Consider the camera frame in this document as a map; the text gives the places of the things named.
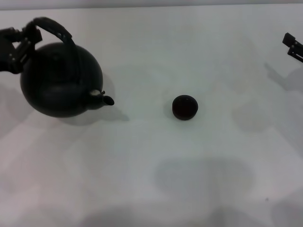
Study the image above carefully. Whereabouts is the small dark teacup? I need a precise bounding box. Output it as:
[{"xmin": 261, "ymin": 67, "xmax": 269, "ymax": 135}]
[{"xmin": 172, "ymin": 94, "xmax": 199, "ymax": 121}]

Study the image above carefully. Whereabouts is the black round teapot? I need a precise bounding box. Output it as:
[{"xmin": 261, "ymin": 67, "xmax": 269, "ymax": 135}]
[{"xmin": 20, "ymin": 16, "xmax": 115, "ymax": 118}]

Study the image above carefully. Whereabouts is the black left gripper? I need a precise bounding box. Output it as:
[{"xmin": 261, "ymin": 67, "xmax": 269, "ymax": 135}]
[{"xmin": 0, "ymin": 27, "xmax": 44, "ymax": 75}]

